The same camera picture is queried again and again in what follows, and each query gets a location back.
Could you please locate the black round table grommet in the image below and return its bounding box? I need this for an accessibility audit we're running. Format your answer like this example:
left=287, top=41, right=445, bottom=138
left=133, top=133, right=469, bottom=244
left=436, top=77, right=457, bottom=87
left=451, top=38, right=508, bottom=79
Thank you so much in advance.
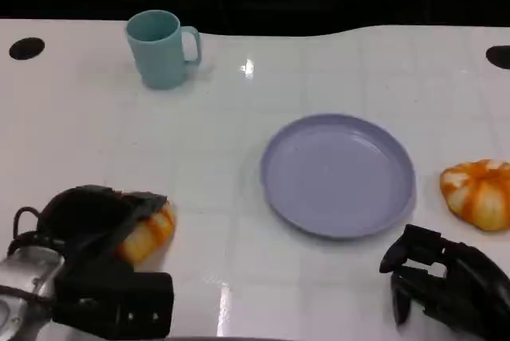
left=8, top=37, right=46, bottom=61
left=484, top=45, right=510, bottom=69

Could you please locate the pale green mug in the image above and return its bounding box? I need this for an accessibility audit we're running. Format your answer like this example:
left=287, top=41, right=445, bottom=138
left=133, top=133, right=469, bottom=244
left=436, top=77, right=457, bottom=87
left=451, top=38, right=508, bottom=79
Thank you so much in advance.
left=125, top=9, right=202, bottom=90

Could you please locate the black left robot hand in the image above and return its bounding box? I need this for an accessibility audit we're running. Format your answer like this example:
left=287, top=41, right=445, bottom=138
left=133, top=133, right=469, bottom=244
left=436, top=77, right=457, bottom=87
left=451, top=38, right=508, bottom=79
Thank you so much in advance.
left=36, top=184, right=169, bottom=278

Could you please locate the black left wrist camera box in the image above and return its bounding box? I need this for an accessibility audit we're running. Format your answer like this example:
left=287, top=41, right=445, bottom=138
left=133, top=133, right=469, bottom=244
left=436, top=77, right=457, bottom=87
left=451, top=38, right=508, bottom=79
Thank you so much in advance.
left=51, top=257, right=175, bottom=339

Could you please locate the lilac plate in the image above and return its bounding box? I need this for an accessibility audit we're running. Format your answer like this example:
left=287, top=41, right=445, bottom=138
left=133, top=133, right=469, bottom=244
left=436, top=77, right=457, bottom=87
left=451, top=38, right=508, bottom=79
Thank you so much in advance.
left=259, top=113, right=418, bottom=241

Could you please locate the orange white toy bread roll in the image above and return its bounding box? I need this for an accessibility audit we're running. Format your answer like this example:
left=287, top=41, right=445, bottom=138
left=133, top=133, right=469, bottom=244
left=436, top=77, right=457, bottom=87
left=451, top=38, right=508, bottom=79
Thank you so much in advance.
left=113, top=200, right=177, bottom=266
left=439, top=159, right=510, bottom=233

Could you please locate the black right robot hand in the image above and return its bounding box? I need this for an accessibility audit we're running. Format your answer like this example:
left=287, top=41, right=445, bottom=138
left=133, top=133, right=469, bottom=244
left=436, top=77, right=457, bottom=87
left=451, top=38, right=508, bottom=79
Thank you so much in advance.
left=378, top=223, right=510, bottom=341

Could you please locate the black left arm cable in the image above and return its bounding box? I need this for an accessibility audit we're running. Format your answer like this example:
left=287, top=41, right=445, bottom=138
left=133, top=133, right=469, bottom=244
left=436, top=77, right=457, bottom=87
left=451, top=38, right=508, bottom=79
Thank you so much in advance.
left=6, top=206, right=45, bottom=257

